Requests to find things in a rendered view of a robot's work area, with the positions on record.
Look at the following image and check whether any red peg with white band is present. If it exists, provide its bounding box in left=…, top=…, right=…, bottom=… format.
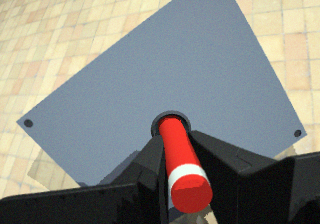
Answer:
left=158, top=115, right=213, bottom=213

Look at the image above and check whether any grey-blue square panel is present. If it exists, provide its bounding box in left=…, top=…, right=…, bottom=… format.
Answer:
left=16, top=0, right=307, bottom=187

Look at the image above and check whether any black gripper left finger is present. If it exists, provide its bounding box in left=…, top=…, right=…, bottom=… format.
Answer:
left=0, top=135, right=169, bottom=224

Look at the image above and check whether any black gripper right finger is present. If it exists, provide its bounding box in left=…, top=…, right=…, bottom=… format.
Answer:
left=188, top=130, right=320, bottom=224

